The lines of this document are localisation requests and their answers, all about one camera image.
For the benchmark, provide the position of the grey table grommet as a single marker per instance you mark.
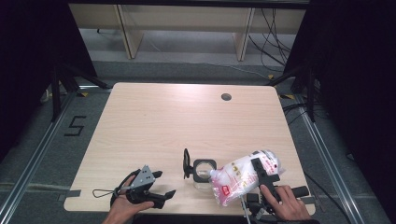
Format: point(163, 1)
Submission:
point(226, 96)

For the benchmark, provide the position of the grey tape strip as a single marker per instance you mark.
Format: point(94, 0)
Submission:
point(73, 193)

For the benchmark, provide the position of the person's left hand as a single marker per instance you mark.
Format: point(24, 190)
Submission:
point(120, 208)

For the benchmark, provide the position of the black tripod stand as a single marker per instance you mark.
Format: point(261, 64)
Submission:
point(56, 93)
point(310, 93)

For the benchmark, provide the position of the glass jar with black lid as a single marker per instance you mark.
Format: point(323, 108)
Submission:
point(199, 177)

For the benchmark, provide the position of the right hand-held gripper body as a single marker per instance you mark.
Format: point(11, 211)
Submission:
point(269, 179)

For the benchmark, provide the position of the person's right hand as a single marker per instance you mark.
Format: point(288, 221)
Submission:
point(289, 208)

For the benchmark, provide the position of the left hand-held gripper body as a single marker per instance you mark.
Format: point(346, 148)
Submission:
point(143, 179)

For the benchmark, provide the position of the aluminium floor rail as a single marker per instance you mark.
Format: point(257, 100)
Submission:
point(330, 165)
point(34, 155)

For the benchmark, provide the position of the yellow and black tape piece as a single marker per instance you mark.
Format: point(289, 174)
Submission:
point(287, 96)
point(82, 94)
point(271, 76)

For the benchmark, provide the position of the red and white sugar pouch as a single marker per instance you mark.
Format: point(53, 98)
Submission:
point(236, 177)

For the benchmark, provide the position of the black curtain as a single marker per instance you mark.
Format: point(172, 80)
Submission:
point(28, 62)
point(358, 77)

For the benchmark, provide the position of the light wooden shelf unit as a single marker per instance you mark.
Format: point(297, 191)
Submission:
point(186, 18)

